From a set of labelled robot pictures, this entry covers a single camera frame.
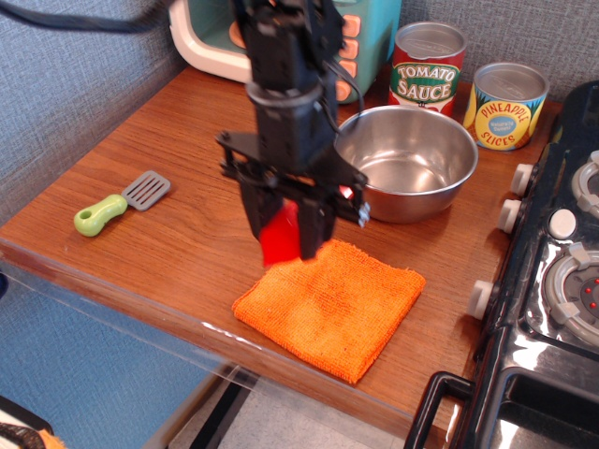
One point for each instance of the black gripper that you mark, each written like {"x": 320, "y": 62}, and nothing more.
{"x": 293, "y": 155}

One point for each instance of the red toy pepper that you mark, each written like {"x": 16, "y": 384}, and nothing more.
{"x": 280, "y": 239}

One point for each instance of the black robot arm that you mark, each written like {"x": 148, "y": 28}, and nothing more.
{"x": 292, "y": 44}

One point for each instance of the orange rag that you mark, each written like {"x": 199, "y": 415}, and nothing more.
{"x": 336, "y": 312}

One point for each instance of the stainless steel bowl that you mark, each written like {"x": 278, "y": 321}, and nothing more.
{"x": 415, "y": 159}

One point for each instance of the toy microwave oven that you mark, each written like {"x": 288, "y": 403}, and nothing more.
{"x": 206, "y": 36}

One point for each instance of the tomato sauce can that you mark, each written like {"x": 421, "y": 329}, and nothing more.
{"x": 426, "y": 66}

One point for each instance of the pineapple slices can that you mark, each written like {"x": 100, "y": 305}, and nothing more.
{"x": 504, "y": 105}

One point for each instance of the black toy stove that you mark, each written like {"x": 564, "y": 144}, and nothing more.
{"x": 536, "y": 362}

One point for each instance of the green handled grey spatula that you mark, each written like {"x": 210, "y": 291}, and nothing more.
{"x": 141, "y": 194}

